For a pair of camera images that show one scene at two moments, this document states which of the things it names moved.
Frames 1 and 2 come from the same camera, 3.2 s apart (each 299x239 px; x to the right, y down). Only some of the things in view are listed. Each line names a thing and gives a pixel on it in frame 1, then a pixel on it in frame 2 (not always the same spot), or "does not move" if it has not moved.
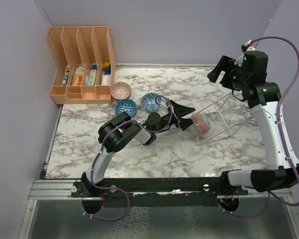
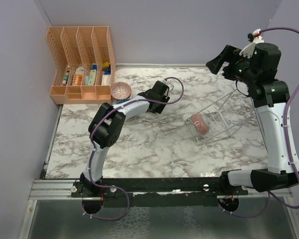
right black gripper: x=225 y=63 to x=229 y=53
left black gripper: x=181 y=111 to x=159 y=109
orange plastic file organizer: x=84 y=59 does not move
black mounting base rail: x=158 y=192 does not move
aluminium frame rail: x=52 y=189 does not move
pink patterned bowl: x=120 y=90 does not move
